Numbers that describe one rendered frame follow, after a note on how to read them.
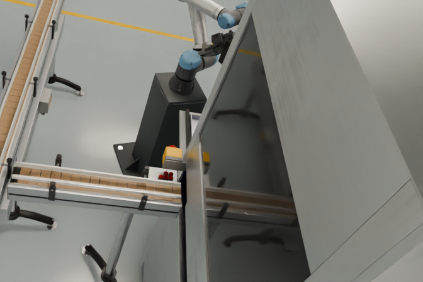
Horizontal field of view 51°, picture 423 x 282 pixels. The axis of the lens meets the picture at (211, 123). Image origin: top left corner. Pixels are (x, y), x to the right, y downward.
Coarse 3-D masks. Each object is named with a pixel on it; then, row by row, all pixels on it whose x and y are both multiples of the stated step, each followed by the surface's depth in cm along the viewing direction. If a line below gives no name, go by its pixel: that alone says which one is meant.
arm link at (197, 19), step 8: (192, 8) 244; (192, 16) 246; (200, 16) 245; (192, 24) 248; (200, 24) 247; (200, 32) 248; (200, 40) 250; (208, 40) 253; (200, 48) 250; (216, 56) 256; (208, 64) 254
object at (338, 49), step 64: (256, 0) 134; (320, 0) 93; (384, 0) 97; (320, 64) 88; (384, 64) 77; (320, 128) 84; (384, 128) 66; (192, 192) 172; (320, 192) 80; (384, 192) 64; (192, 256) 157; (320, 256) 77; (384, 256) 61
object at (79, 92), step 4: (56, 76) 326; (48, 80) 323; (52, 80) 324; (56, 80) 326; (60, 80) 327; (64, 80) 328; (68, 84) 330; (72, 84) 331; (76, 84) 333; (72, 88) 333; (76, 88) 333; (80, 88) 334; (76, 92) 338; (80, 92) 337
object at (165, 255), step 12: (180, 216) 188; (168, 228) 204; (180, 228) 184; (156, 240) 227; (168, 240) 199; (180, 240) 180; (156, 252) 222; (168, 252) 195; (180, 252) 177; (144, 264) 251; (156, 264) 217; (168, 264) 191; (180, 264) 173; (144, 276) 244; (156, 276) 212; (168, 276) 188; (180, 276) 170
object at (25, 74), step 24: (48, 0) 254; (48, 24) 240; (24, 48) 215; (48, 48) 235; (24, 72) 210; (0, 96) 196; (24, 96) 197; (0, 120) 187; (24, 120) 192; (0, 144) 179; (0, 168) 169; (0, 192) 165
